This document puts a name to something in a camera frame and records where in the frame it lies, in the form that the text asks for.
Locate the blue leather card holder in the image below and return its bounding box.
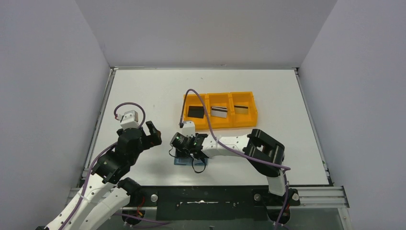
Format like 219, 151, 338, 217
174, 156, 208, 166

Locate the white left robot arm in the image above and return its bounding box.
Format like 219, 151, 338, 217
37, 121, 162, 230

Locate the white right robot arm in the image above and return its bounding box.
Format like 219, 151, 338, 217
170, 129, 287, 196

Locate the black card in tray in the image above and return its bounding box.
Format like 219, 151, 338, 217
187, 106, 205, 119

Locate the silver striped card middle compartment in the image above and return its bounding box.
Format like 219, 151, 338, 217
211, 106, 228, 118

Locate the yellow three-compartment plastic tray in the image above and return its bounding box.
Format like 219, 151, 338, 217
182, 92, 258, 130

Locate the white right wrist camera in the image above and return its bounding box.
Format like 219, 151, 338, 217
181, 121, 196, 138

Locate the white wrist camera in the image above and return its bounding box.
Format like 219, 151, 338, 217
181, 121, 196, 138
120, 110, 139, 130

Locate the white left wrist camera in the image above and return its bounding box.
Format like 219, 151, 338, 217
120, 110, 139, 130

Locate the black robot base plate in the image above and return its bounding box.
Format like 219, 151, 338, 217
120, 185, 301, 225

